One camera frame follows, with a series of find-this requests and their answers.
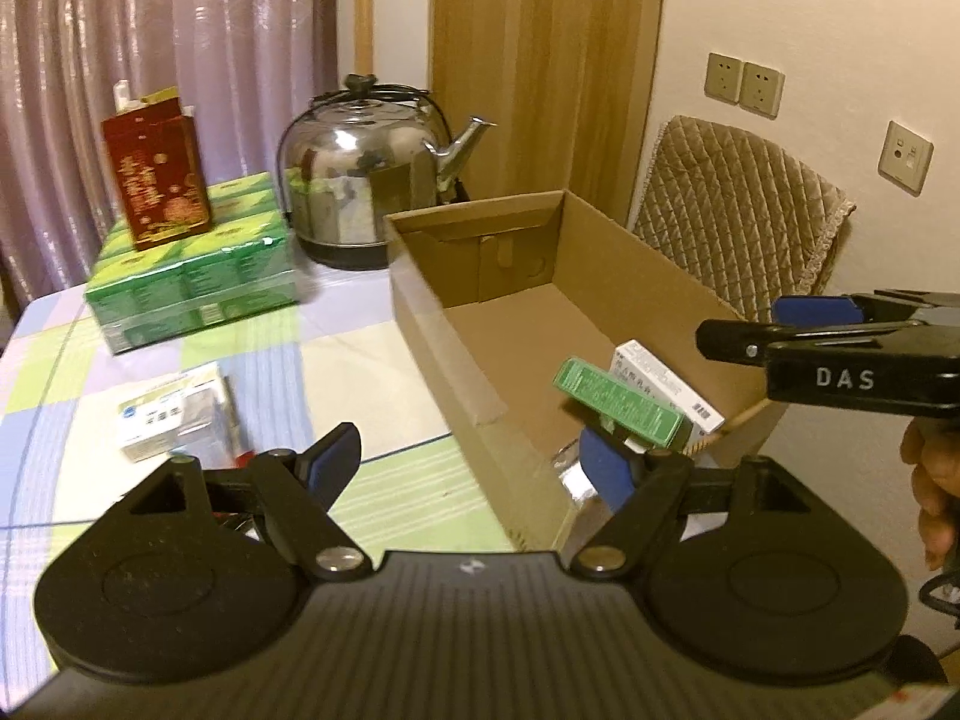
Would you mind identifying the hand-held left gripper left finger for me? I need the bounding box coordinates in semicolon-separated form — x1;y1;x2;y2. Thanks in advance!
124;422;374;582

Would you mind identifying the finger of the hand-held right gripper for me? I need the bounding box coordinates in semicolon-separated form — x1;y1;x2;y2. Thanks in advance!
772;289;960;326
696;319;935;368

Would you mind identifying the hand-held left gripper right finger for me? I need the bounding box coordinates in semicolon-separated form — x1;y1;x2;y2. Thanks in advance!
568;426;822;580

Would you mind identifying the silver foil bag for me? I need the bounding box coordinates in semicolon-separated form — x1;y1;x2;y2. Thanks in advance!
555;450;602;515

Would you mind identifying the green carton box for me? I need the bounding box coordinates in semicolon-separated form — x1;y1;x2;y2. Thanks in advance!
553;358;695;447

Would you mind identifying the long white green box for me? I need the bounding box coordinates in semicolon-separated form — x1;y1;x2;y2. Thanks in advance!
611;340;727;440

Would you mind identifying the brown cardboard box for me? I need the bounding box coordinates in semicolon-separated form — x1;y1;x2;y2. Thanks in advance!
384;190;788;552

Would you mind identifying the white medicine box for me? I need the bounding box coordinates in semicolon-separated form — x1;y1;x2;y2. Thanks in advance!
118;361;241;464

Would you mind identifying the person's right hand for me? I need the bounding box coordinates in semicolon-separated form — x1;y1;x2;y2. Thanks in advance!
900;416;960;571

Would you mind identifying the checked tablecloth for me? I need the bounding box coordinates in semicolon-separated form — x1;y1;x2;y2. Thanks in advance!
0;266;526;691

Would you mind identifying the chair with quilted cover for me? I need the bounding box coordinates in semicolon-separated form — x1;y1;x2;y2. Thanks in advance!
628;116;857;323

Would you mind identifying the beige data outlet plate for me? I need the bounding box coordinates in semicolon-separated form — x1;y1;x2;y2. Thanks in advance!
879;120;935;194

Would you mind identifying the green tissue pack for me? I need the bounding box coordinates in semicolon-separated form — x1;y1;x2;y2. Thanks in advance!
84;172;299;356

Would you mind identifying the steel kettle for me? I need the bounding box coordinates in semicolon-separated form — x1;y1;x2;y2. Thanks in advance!
277;73;497;269

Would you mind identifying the red gift box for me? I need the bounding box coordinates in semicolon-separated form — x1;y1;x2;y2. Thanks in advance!
101;86;212;252

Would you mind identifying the wooden door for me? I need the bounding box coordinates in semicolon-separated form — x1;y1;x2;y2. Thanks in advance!
431;0;668;230

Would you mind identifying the wooden stick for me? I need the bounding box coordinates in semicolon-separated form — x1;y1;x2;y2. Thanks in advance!
355;0;374;76

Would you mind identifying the pink curtain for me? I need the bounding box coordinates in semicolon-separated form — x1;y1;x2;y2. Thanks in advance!
0;0;338;308

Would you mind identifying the beige wall socket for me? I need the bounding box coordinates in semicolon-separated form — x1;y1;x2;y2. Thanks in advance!
741;62;785;117
705;52;745;102

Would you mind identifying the black cable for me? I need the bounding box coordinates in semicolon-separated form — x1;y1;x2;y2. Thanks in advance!
919;568;960;620

